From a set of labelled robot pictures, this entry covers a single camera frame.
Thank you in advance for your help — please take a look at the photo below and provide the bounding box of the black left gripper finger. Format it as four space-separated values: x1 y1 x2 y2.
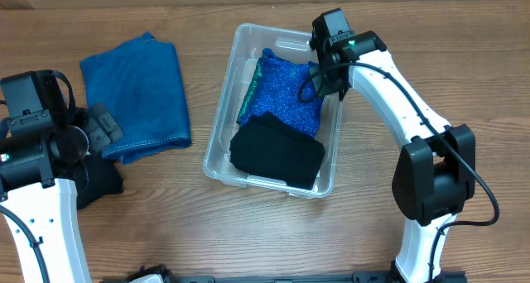
82 118 111 154
89 103 124 142

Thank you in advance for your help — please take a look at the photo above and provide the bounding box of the black cloth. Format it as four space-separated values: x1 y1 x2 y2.
229 113 325 189
74 155 123 210

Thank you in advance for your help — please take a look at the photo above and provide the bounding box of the blue sequin garment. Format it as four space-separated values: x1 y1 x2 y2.
236 48 323 137

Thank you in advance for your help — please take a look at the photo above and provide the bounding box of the blue denim cloth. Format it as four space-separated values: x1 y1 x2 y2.
79 32 192 165

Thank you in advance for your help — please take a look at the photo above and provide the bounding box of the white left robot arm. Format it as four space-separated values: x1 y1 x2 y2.
1 103 124 282

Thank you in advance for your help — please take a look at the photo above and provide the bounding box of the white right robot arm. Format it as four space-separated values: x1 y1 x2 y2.
310 27 475 282

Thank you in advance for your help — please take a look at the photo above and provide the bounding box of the clear plastic container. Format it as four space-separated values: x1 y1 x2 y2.
202 22 345 200

